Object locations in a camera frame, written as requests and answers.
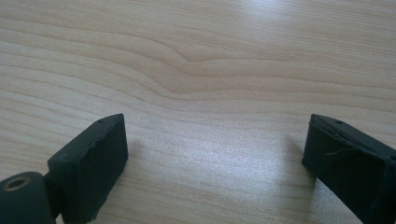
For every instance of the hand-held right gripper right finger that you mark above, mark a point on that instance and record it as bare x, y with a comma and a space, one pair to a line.
348, 168

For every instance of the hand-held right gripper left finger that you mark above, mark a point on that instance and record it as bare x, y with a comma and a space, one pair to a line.
90, 161

